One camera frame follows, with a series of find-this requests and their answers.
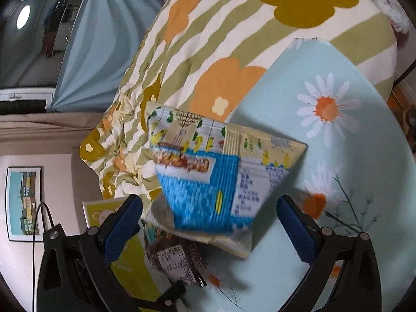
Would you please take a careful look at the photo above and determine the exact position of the black cable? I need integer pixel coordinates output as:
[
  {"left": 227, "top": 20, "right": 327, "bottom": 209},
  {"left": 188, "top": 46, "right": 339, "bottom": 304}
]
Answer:
[{"left": 32, "top": 201, "right": 56, "bottom": 312}]

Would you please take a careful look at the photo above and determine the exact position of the brown snack packet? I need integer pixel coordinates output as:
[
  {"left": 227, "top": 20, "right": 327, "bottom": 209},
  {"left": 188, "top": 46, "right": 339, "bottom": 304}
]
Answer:
[{"left": 145, "top": 230, "right": 209, "bottom": 289}]

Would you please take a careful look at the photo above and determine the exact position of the round ceiling light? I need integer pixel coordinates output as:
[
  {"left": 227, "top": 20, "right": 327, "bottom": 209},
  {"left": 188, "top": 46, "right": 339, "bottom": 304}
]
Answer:
[{"left": 16, "top": 5, "right": 32, "bottom": 30}]

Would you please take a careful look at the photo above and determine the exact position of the beige curtain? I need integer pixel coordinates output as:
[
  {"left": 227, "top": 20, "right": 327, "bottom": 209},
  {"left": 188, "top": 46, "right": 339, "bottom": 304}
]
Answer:
[{"left": 0, "top": 110, "right": 109, "bottom": 157}]

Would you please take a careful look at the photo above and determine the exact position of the black metal frame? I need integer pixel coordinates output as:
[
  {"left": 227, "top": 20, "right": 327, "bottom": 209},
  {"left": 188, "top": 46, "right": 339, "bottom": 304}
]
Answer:
[{"left": 392, "top": 16, "right": 416, "bottom": 92}]

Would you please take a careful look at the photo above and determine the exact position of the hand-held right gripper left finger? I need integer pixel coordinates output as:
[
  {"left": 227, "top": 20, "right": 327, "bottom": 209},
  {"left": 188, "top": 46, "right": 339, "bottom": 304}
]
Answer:
[{"left": 36, "top": 195, "right": 144, "bottom": 312}]

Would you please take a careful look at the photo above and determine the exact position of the yellow-green cardboard box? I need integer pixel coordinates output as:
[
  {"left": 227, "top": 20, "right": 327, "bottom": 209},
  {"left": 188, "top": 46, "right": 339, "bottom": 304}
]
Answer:
[{"left": 82, "top": 197, "right": 170, "bottom": 303}]

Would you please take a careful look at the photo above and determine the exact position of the light blue daisy tablecloth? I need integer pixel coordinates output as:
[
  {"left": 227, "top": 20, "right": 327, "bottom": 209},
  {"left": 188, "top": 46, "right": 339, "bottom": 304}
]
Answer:
[{"left": 169, "top": 38, "right": 416, "bottom": 312}]

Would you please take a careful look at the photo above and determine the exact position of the green striped floral blanket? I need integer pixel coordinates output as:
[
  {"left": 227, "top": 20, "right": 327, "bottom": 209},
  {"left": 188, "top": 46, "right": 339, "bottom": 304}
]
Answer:
[{"left": 79, "top": 0, "right": 399, "bottom": 203}]

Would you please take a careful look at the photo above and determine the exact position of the framed wall picture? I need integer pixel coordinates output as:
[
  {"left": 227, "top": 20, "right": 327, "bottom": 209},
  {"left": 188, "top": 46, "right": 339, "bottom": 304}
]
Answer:
[{"left": 5, "top": 166, "right": 43, "bottom": 243}]

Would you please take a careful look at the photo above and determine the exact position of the blue curtain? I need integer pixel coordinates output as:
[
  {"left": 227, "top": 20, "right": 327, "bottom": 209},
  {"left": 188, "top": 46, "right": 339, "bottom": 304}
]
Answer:
[{"left": 50, "top": 0, "right": 165, "bottom": 113}]

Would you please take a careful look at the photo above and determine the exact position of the blue cream illustrated snack packet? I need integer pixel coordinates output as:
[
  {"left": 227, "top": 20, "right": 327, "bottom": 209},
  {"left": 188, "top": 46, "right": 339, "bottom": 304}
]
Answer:
[{"left": 141, "top": 102, "right": 308, "bottom": 261}]

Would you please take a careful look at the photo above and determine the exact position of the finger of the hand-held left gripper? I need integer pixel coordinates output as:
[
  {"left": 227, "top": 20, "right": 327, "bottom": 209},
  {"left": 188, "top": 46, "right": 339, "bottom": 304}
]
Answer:
[{"left": 157, "top": 279, "right": 188, "bottom": 312}]

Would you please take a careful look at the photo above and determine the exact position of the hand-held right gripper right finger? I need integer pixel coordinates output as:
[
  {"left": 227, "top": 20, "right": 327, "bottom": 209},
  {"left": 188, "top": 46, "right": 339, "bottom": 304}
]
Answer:
[{"left": 276, "top": 195, "right": 381, "bottom": 312}]

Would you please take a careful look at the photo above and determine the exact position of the white plastic bag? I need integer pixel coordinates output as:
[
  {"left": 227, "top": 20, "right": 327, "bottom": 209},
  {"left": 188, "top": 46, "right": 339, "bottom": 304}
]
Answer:
[{"left": 374, "top": 0, "right": 411, "bottom": 35}]

